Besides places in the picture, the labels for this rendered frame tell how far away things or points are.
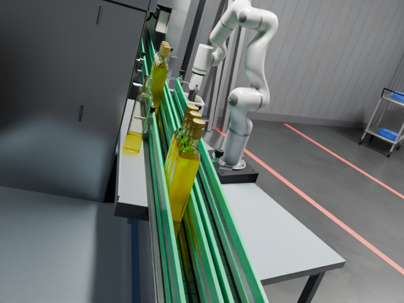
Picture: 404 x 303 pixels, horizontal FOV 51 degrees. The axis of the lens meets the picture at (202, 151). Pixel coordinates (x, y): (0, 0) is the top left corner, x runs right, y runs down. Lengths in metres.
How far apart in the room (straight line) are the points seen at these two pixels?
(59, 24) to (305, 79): 5.64
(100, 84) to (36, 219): 0.52
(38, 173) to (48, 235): 0.29
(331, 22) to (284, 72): 1.03
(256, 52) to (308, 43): 4.54
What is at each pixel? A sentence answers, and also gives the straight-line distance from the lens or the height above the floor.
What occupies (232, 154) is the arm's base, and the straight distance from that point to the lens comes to 2.23.
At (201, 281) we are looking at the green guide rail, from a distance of 0.94.
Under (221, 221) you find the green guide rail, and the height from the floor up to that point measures 1.08.
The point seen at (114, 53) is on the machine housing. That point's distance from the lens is 1.52.
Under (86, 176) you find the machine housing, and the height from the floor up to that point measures 0.85.
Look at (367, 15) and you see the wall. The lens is 7.46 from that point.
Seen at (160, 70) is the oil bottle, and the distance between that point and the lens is 2.00.
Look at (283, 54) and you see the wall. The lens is 6.37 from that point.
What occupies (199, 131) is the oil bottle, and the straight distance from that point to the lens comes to 1.06.
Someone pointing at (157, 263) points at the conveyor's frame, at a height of 1.05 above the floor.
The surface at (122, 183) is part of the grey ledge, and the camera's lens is 1.28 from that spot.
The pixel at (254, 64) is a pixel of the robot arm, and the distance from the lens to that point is 2.13.
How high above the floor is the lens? 1.65
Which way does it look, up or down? 21 degrees down
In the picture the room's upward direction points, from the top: 17 degrees clockwise
